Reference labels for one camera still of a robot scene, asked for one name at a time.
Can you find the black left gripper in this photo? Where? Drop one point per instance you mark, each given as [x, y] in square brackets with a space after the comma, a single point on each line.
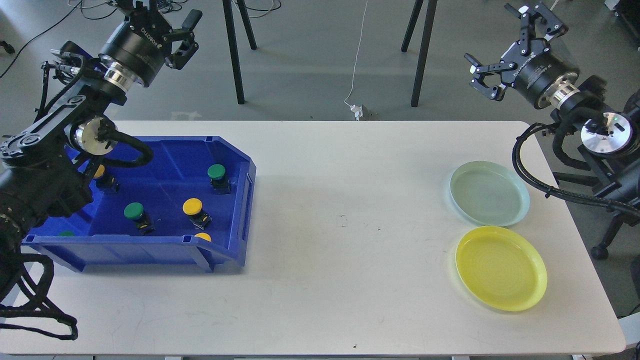
[137, 43]

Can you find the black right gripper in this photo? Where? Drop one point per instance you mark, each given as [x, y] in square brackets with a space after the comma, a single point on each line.
[528, 65]

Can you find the yellow push button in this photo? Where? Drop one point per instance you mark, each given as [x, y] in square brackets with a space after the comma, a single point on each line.
[204, 236]
[105, 181]
[193, 208]

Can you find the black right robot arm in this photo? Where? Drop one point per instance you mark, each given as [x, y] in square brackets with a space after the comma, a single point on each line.
[588, 134]

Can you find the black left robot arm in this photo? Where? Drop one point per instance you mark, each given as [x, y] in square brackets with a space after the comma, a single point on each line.
[50, 165]

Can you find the light green plate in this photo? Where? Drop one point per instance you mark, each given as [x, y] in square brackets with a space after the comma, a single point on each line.
[488, 194]

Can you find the green push button right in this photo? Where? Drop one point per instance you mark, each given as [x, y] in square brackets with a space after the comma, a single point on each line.
[218, 179]

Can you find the green push button centre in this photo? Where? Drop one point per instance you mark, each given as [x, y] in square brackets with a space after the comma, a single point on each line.
[136, 213]

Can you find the yellow push button front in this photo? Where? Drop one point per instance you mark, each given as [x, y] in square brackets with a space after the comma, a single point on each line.
[204, 236]

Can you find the yellow plate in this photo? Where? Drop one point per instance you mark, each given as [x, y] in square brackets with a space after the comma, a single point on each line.
[501, 268]

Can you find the black tripod legs right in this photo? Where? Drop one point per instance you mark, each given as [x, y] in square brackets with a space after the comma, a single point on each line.
[428, 26]

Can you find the blue plastic storage bin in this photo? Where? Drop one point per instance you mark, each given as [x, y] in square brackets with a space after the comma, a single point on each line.
[178, 171]

